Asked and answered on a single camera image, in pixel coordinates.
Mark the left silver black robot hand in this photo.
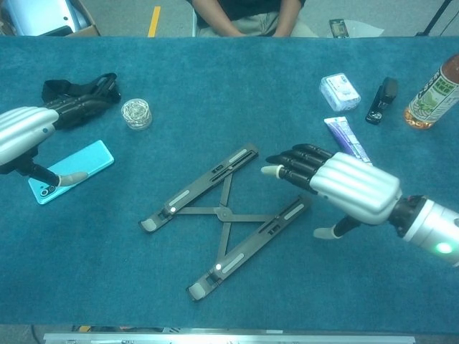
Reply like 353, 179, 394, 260
0, 95, 112, 187

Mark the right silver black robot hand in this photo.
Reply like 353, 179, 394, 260
260, 143, 402, 240

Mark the black folding laptop stand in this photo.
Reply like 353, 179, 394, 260
138, 142, 313, 302

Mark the purple white toothpaste tube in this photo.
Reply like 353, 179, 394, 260
323, 115, 374, 166

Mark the light blue smartphone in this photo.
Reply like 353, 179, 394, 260
27, 139, 115, 206

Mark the black stapler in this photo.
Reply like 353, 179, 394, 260
364, 76, 399, 125

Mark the clear box with purple label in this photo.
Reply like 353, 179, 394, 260
318, 72, 361, 112

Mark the clear jar of paper clips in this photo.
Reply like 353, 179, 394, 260
120, 98, 153, 130

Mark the brown cardboard box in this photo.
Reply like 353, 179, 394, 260
0, 0, 101, 37

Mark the white paper sheet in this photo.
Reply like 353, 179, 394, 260
344, 19, 385, 38

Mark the teal felt table cover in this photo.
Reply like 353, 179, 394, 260
0, 34, 459, 334

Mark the yellow floor tape strip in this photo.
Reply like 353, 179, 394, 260
147, 6, 162, 38

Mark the seated person dark shirt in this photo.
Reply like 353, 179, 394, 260
189, 0, 318, 38

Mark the black elastic strap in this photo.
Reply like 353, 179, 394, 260
41, 72, 122, 126

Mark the aluminium profile rail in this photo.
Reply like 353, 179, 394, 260
42, 332, 417, 344

